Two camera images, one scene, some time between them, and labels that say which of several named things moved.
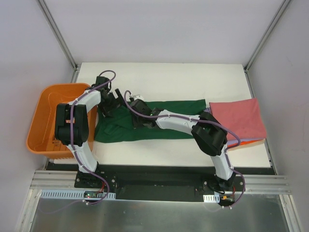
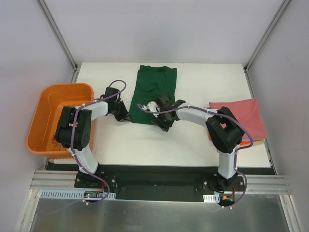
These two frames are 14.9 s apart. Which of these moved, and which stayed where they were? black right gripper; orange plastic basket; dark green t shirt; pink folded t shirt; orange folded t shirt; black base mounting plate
Moved: black right gripper; dark green t shirt
Stayed: black base mounting plate; orange plastic basket; pink folded t shirt; orange folded t shirt
